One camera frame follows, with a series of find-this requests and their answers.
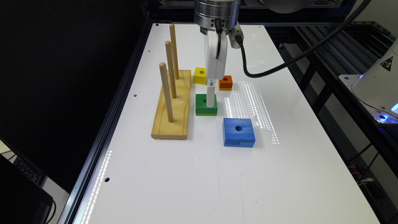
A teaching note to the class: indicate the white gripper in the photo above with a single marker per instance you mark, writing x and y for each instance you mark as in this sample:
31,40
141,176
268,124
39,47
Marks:
215,62

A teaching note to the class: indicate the green wooden block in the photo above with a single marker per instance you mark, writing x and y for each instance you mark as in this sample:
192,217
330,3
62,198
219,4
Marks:
201,108

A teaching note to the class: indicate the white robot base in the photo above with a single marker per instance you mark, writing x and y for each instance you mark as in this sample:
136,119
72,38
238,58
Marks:
376,89

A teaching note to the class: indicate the yellow wooden block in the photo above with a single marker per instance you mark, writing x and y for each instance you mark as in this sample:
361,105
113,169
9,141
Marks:
199,76

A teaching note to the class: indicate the orange wooden block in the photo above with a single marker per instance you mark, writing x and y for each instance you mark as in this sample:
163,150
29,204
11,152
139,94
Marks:
226,83

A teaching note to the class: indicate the blue wooden block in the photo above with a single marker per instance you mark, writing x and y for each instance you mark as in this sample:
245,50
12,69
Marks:
238,132

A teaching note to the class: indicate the near wooden peg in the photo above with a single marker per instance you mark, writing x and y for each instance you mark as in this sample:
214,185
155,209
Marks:
166,90

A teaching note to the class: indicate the wooden peg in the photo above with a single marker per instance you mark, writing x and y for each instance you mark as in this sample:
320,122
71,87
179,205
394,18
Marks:
174,50
168,47
166,90

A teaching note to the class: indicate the middle wooden peg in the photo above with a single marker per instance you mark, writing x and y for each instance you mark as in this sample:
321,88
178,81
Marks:
168,47

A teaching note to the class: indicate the far wooden peg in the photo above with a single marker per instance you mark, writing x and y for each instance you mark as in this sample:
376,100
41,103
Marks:
174,50

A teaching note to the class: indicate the wooden peg base board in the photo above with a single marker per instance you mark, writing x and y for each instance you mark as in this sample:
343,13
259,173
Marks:
176,130

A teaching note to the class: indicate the black monitor corner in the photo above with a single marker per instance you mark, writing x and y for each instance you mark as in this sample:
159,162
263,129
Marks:
22,201

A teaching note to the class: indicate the black aluminium frame rack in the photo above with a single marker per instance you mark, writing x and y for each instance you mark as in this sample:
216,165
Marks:
349,53

